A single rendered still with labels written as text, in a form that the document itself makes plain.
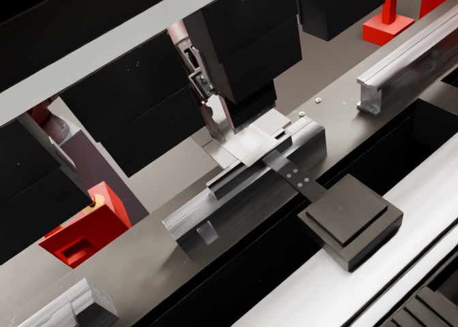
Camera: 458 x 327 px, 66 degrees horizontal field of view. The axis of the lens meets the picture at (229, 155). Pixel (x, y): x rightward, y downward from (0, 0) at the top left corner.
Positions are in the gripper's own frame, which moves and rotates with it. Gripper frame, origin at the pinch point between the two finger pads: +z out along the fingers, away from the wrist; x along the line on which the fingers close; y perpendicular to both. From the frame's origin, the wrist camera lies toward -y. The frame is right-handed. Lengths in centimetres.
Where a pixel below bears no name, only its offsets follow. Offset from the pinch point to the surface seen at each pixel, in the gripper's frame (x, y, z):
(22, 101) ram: -26.7, 32.2, -17.9
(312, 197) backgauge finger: -0.2, 18.6, 16.3
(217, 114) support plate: 0.7, -6.3, -4.4
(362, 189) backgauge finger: 5.2, 25.1, 17.9
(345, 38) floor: 151, -151, 4
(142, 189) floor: -27, -145, 8
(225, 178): -8.4, 5.5, 6.8
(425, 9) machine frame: 86, -23, 6
